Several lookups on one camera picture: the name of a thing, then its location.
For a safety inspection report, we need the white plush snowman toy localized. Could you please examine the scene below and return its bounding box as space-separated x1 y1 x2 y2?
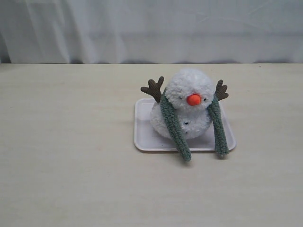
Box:
140 68 229 140

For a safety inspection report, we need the white plastic tray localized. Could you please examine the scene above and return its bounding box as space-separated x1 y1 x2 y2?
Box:
134 98 237 153

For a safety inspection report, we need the white backdrop curtain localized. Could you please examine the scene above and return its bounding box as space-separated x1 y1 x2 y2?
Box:
0 0 303 64

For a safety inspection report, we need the green fuzzy scarf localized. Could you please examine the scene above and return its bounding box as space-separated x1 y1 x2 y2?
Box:
159 85 229 161

